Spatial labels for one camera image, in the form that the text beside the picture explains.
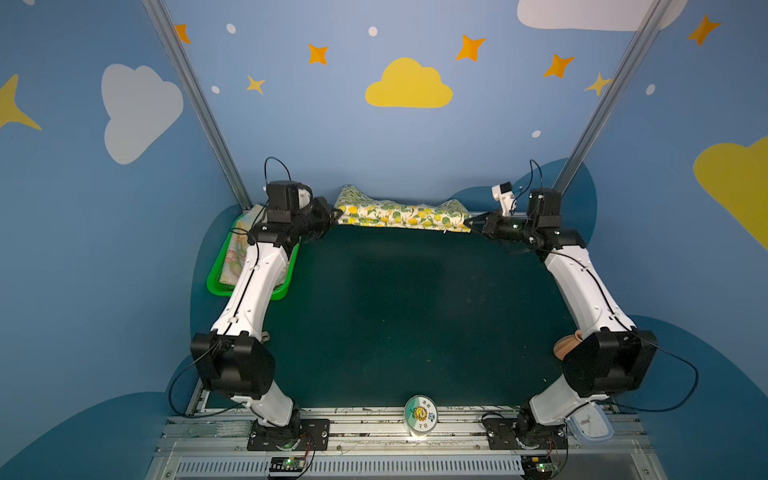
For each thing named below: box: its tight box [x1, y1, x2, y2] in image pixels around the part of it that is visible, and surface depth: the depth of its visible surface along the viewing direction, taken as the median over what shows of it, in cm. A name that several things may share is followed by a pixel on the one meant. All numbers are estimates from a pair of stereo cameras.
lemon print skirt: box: [335, 184, 472, 233], surface depth 80 cm
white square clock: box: [565, 402, 614, 443], surface depth 75 cm
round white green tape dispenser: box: [404, 394, 439, 437], surface depth 72 cm
